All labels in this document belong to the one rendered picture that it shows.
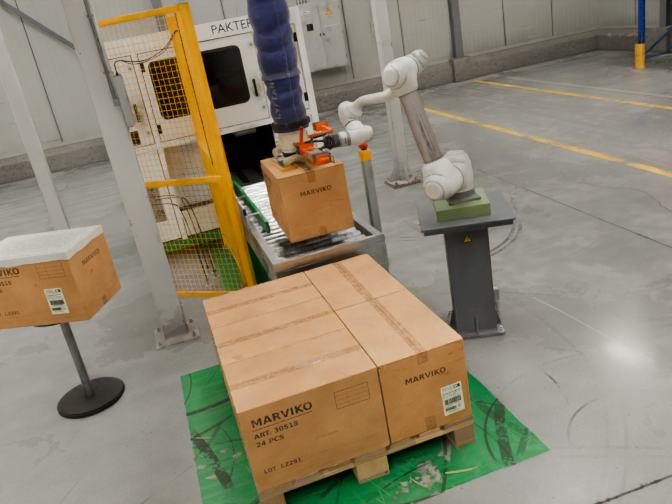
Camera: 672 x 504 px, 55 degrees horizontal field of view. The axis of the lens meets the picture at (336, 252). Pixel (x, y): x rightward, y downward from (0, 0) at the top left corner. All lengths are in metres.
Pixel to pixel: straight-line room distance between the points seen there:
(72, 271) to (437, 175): 1.95
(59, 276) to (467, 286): 2.22
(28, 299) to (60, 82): 8.84
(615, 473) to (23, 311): 3.00
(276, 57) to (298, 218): 0.92
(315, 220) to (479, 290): 1.04
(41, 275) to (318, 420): 1.73
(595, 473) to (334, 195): 2.01
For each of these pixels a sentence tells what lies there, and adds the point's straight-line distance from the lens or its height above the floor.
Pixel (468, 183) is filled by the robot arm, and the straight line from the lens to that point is 3.58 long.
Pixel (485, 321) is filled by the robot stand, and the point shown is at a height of 0.08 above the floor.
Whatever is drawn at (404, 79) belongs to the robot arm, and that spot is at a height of 1.54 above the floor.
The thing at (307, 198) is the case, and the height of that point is 0.92.
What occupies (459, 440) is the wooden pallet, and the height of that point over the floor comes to 0.04.
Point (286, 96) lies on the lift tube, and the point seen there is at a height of 1.49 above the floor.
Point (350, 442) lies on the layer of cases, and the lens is 2.84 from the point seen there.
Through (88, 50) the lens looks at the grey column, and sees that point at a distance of 4.17.
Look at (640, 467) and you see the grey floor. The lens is 3.02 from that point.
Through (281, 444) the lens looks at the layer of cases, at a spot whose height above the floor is 0.34.
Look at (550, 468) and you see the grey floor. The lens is 2.98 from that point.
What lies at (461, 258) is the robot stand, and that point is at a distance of 3.68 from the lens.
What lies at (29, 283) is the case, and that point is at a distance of 3.74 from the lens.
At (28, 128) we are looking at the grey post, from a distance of 6.38.
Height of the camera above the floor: 1.97
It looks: 21 degrees down
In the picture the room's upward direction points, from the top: 11 degrees counter-clockwise
